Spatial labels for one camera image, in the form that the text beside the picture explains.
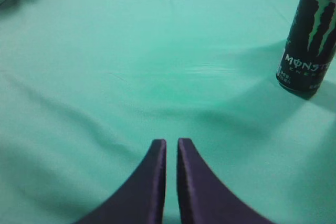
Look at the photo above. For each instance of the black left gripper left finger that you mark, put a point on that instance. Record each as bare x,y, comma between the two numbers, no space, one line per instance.
141,198

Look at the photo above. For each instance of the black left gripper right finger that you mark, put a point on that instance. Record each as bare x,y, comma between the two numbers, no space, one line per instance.
202,197

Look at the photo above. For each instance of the green table cloth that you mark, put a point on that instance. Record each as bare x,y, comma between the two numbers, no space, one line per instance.
86,85

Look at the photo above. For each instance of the black Monster energy can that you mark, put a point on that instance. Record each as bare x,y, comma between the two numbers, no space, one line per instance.
310,47

